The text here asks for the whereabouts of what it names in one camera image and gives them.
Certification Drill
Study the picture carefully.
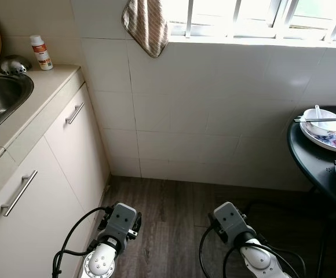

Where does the white barred window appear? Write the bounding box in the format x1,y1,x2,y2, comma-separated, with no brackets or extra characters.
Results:
159,0,336,44

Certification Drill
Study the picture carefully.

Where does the stainless steel sink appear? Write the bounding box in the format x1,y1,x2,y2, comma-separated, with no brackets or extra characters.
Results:
0,71,35,141

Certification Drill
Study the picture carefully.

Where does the cream kitchen cabinet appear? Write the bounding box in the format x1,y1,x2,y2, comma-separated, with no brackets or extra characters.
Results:
0,64,112,278

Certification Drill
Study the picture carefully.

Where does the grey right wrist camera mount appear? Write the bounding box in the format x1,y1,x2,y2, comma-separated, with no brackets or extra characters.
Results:
213,202,248,243

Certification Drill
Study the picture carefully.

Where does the brown striped towel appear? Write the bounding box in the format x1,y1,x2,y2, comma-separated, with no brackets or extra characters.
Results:
122,0,170,58

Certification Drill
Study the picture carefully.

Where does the dark round table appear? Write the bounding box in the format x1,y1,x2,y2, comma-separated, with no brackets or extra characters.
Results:
287,105,336,210

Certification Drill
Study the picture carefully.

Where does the steel dome sink strainer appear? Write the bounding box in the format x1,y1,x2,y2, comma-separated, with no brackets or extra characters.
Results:
0,55,32,76

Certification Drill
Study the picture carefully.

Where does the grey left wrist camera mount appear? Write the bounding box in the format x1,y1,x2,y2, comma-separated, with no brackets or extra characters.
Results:
106,203,141,243

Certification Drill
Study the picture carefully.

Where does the long steel cabinet handle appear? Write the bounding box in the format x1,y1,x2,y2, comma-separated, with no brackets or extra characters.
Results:
0,170,39,217

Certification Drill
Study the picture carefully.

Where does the short steel cabinet handle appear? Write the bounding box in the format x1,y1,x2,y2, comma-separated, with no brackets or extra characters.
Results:
65,102,86,125

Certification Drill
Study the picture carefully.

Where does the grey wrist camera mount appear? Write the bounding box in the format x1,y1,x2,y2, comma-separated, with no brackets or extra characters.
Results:
213,202,248,243
106,203,141,243

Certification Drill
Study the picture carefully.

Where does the white ceramic bowl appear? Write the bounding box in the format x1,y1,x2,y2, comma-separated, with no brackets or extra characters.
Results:
304,107,336,137

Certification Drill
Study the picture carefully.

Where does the white bottle orange label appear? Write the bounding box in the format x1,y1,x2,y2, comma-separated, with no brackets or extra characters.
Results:
30,35,54,71

